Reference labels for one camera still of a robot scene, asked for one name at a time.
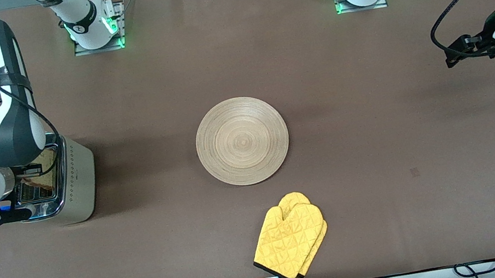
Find brown bread slice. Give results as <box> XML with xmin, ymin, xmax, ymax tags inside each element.
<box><xmin>18</xmin><ymin>148</ymin><xmax>59</xmax><ymax>195</ymax></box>

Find round wooden plate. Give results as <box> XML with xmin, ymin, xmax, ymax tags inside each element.
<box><xmin>189</xmin><ymin>90</ymin><xmax>296</xmax><ymax>193</ymax></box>

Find chrome two-slot toaster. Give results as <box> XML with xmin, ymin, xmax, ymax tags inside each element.
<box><xmin>0</xmin><ymin>129</ymin><xmax>106</xmax><ymax>235</ymax></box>

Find yellow quilted oven mitt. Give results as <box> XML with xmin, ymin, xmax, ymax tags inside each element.
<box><xmin>277</xmin><ymin>187</ymin><xmax>337</xmax><ymax>278</ymax></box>
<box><xmin>244</xmin><ymin>197</ymin><xmax>334</xmax><ymax>278</ymax></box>

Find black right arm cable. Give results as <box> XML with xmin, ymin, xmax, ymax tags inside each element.
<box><xmin>0</xmin><ymin>77</ymin><xmax>66</xmax><ymax>183</ymax></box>

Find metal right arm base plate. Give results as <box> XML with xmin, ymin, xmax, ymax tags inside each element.
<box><xmin>67</xmin><ymin>1</ymin><xmax>131</xmax><ymax>58</ymax></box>

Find black looped floor cable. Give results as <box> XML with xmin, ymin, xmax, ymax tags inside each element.
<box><xmin>453</xmin><ymin>258</ymin><xmax>495</xmax><ymax>278</ymax></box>

